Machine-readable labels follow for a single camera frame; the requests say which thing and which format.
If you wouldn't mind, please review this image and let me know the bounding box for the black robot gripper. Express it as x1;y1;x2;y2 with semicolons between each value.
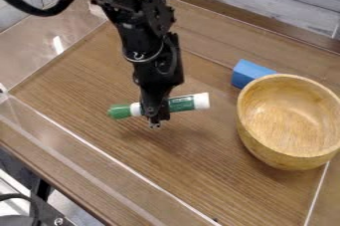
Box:
122;32;184;128

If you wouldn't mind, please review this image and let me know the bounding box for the brown wooden bowl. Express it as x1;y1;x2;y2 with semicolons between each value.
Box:
236;74;340;170

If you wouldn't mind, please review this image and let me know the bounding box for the blue foam block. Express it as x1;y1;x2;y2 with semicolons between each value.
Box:
230;60;274;89

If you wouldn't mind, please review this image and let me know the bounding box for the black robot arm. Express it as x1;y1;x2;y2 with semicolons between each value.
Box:
20;0;182;126

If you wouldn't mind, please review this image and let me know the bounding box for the green Expo marker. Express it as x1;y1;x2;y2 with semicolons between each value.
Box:
108;93;209;119

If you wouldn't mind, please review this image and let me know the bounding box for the clear acrylic tray wall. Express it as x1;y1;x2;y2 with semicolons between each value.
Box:
0;0;340;226

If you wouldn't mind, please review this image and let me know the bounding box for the black metal stand base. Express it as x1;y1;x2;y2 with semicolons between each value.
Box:
0;193;76;226

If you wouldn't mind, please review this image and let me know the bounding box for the black cable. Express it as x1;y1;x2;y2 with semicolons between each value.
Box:
0;0;74;18

